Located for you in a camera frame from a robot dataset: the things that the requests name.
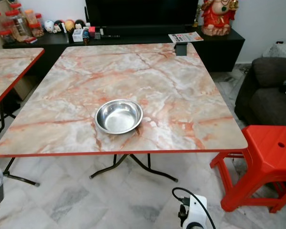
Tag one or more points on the stainless steel bowl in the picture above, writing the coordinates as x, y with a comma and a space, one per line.
118, 117

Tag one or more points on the red plastic stool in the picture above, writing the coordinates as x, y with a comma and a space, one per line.
269, 157

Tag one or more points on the dark grey sofa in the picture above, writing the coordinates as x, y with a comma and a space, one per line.
264, 95

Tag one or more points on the black television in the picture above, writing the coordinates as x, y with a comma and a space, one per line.
140, 12

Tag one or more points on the dark grey table clip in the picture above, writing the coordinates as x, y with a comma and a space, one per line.
181, 49

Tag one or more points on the grey patterned cushion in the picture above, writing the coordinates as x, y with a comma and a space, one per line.
280, 50

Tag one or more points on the orange snack jar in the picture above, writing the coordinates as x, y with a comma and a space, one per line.
29, 18

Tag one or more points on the red gold figurine statue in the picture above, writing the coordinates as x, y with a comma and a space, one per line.
217, 19

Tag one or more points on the small jar red lid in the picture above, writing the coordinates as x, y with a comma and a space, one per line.
7, 37
37, 28

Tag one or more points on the small white box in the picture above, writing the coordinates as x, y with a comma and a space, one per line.
77, 36

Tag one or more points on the white blue plush toy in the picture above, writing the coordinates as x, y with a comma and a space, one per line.
49, 26

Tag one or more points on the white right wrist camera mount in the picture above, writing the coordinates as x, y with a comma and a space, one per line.
196, 212

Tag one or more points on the printed paper leaflet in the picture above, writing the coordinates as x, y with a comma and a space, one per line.
186, 37

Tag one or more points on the large clear jar red lid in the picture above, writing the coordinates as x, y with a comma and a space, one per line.
16, 25

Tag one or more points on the small red box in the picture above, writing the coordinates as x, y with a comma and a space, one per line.
91, 30

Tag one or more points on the black metal table legs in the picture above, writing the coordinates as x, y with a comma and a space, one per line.
1, 125
120, 163

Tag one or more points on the yellow plush toy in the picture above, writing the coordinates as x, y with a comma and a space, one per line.
69, 25

